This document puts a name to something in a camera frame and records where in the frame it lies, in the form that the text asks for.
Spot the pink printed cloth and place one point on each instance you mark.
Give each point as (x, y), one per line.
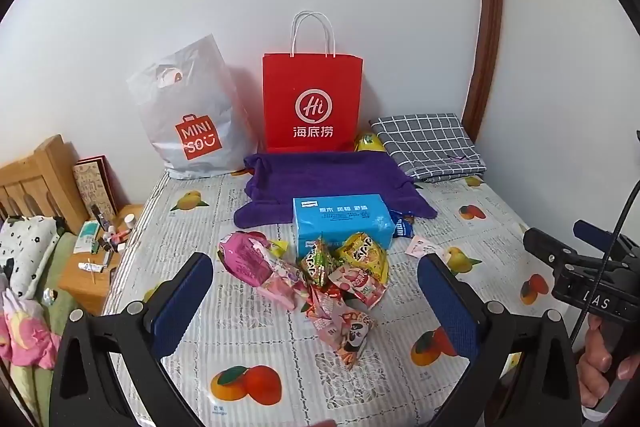
(30, 337)

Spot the black stick item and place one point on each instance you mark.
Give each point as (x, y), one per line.
(101, 218)

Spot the pink purple snack bar packet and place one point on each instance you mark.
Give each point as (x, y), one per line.
(282, 289)

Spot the teal white box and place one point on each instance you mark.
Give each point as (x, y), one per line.
(89, 236)

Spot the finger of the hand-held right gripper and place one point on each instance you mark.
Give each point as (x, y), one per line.
(592, 232)
(542, 247)

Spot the grey checked folded cloth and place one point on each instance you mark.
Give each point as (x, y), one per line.
(425, 142)

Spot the white plastic shopping bag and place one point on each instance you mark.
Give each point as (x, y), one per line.
(200, 97)

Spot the yellow green snack bag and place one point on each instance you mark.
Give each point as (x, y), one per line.
(370, 143)

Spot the green blanket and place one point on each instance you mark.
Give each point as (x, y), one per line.
(57, 257)

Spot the large pink snack packet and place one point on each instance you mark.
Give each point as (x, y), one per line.
(245, 259)

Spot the fruit print table cover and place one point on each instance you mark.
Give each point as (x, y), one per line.
(300, 377)

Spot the white tube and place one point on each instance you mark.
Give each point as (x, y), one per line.
(92, 265)

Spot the white polka dot pillow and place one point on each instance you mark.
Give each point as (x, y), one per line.
(27, 252)

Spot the pink strawberry snack packet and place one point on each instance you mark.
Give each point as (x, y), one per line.
(345, 332)

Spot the wooden headboard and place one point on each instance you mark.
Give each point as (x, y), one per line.
(35, 182)

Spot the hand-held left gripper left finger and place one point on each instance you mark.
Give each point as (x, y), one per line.
(182, 302)

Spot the white strawberry snack packet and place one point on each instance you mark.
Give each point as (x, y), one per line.
(357, 284)

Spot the person's right hand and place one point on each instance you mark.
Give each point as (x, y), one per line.
(597, 347)

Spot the small white snack packet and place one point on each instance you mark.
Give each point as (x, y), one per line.
(422, 247)

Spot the wooden nightstand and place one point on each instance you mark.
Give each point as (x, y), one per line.
(85, 289)

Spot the small white bottle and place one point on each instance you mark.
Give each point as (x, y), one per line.
(130, 221)

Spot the blue tissue pack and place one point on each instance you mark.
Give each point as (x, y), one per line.
(345, 219)

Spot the brown wooden door frame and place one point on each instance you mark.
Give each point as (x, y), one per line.
(487, 32)

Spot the patterned box with red edge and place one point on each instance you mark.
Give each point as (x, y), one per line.
(95, 187)

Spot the yellow triangular snack packet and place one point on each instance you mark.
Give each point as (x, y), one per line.
(365, 254)

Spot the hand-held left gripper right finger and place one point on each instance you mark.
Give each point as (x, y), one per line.
(447, 302)

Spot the green triangular snack packet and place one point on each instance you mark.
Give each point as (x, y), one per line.
(320, 264)

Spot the purple towel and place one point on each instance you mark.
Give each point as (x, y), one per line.
(325, 177)

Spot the small blue snack packet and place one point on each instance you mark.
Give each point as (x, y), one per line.
(401, 227)

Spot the red paper bag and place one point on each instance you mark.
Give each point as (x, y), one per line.
(312, 77)

